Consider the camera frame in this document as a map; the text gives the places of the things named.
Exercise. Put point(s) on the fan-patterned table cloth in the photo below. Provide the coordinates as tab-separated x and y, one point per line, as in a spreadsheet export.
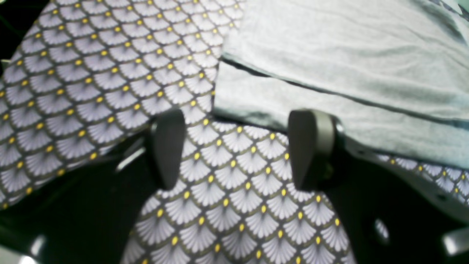
91	73

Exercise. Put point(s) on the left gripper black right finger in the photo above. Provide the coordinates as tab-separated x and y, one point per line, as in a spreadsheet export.
390	215

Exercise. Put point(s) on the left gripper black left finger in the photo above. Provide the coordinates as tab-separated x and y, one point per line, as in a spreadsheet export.
85	216

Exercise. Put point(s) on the light grey T-shirt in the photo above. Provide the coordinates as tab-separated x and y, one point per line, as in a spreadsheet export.
395	72

